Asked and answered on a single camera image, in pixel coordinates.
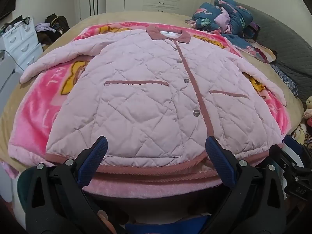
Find blue floral cloth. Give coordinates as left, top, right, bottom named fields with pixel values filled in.
left=270, top=62, right=299, bottom=98

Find blue flamingo print quilt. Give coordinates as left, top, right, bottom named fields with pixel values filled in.
left=185, top=0, right=276, bottom=64

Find pink quilted jacket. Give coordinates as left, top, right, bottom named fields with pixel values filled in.
left=19, top=26, right=287, bottom=174

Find white drawer chest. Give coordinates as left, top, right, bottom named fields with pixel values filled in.
left=2, top=17, right=45, bottom=72

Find pale purple clothes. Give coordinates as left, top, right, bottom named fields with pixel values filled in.
left=34, top=23, right=57, bottom=34

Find low white cabinet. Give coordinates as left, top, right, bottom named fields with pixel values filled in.
left=0, top=54, right=20, bottom=100

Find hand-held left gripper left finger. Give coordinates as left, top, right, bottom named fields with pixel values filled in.
left=26, top=135, right=109, bottom=234

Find dark duffel bag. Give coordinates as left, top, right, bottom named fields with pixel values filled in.
left=36, top=13, right=71, bottom=45

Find black hanging straps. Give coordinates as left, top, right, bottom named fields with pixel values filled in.
left=88, top=0, right=100, bottom=15

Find pile of plush toys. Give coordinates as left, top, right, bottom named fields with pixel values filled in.
left=291, top=95, right=312, bottom=145

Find bed with beige sheet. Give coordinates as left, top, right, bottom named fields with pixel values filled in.
left=0, top=11, right=305, bottom=176

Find person's blue clothing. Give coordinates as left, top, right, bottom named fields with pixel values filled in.
left=125, top=215, right=212, bottom=234

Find pink bear printed blanket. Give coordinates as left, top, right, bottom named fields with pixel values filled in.
left=7, top=21, right=292, bottom=198

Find white door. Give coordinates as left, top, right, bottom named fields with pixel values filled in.
left=77, top=0, right=107, bottom=23

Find black flat television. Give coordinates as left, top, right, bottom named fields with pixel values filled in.
left=0, top=0, right=19, bottom=20

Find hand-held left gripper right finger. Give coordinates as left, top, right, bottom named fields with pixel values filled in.
left=205, top=136, right=287, bottom=234

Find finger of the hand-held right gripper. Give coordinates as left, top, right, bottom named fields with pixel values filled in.
left=268, top=145, right=301, bottom=170
left=283, top=135, right=307, bottom=154

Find grey padded headboard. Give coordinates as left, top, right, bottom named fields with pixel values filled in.
left=238, top=4, right=312, bottom=103

